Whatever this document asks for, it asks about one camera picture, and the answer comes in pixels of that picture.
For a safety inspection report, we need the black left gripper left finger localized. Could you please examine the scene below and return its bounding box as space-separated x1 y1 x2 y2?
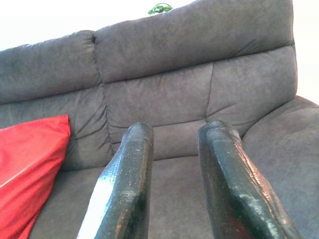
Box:
76 121 155 239

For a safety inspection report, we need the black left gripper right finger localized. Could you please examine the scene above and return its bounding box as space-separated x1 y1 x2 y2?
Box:
197 119 304 239

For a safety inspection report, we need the green plant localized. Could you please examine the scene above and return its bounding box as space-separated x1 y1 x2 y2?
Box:
148 2 173 16

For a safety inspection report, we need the dark grey fabric sofa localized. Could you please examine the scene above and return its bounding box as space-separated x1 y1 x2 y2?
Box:
0 0 319 239

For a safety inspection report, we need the red pillow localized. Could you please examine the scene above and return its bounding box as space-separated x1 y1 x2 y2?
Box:
0 114 72 239

